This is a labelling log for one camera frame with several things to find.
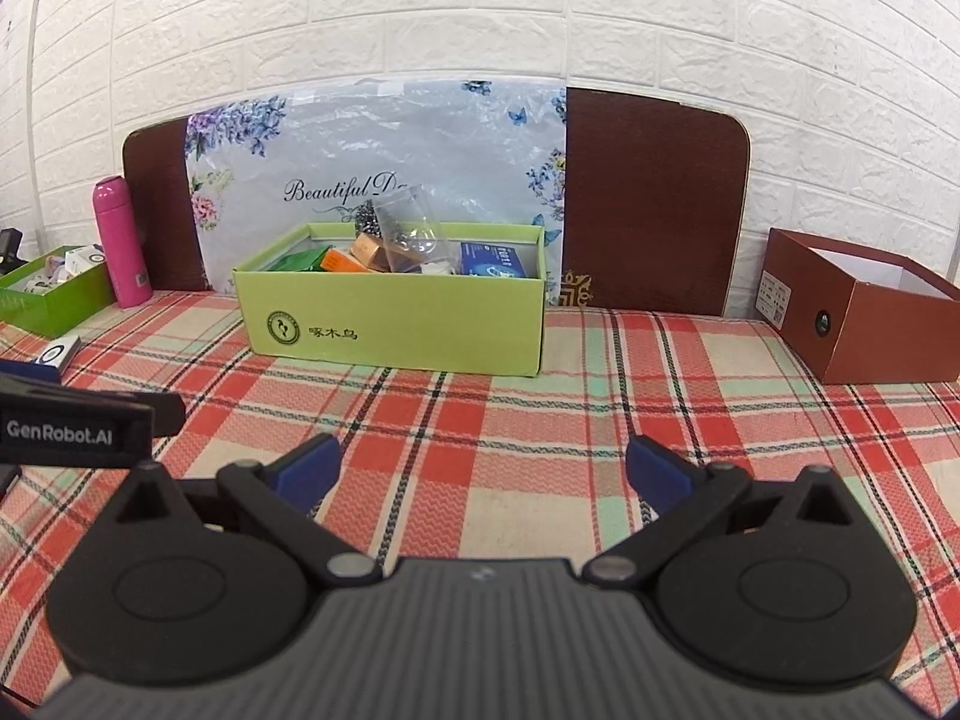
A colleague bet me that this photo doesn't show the assorted small trinkets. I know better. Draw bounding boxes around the assorted small trinkets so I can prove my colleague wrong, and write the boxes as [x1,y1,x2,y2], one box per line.
[19,255,68,293]

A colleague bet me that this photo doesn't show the brown cardboard box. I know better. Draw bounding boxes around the brown cardboard box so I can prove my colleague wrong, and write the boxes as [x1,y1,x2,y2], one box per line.
[756,229,960,385]

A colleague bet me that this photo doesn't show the light green cardboard box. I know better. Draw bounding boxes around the light green cardboard box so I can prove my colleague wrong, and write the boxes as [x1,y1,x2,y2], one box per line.
[232,221,547,377]

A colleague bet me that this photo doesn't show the floral plastic bag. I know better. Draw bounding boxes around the floral plastic bag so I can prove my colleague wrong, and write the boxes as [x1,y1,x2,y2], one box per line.
[184,79,567,293]

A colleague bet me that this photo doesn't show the blue medicine box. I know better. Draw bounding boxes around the blue medicine box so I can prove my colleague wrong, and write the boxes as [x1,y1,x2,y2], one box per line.
[457,240,526,278]

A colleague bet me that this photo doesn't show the dark green cardboard box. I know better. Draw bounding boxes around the dark green cardboard box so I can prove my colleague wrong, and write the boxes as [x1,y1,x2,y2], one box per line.
[0,244,117,340]

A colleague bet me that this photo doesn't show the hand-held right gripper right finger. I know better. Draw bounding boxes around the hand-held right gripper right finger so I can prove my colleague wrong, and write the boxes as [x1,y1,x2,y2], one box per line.
[581,433,856,590]

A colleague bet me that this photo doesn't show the white portable router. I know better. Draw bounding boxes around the white portable router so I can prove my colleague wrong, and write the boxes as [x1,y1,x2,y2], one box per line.
[22,336,82,383]

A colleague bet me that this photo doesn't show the pink thermos bottle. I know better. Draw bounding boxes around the pink thermos bottle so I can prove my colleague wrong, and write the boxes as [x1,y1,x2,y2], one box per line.
[94,176,153,308]

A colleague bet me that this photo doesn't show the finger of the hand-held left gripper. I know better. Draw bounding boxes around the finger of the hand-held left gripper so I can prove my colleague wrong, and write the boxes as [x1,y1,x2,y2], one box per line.
[150,392,187,437]

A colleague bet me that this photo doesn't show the plaid tablecloth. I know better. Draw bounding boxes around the plaid tablecloth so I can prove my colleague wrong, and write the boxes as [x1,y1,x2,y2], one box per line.
[0,289,960,713]

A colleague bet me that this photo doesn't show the clear plastic cup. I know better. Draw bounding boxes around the clear plastic cup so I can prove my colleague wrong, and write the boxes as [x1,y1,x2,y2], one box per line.
[373,184,443,260]

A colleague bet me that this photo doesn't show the white wall cable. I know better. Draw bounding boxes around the white wall cable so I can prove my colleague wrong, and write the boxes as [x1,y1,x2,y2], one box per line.
[30,0,42,241]

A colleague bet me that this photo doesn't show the steel wool scrubber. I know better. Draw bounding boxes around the steel wool scrubber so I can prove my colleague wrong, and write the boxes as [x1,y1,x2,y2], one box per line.
[352,202,391,241]

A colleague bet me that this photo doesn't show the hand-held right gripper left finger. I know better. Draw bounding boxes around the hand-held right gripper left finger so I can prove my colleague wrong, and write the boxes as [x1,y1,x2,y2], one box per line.
[112,433,385,590]

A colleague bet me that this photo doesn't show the brown wooden board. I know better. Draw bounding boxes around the brown wooden board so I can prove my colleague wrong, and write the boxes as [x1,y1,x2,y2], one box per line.
[124,86,751,316]

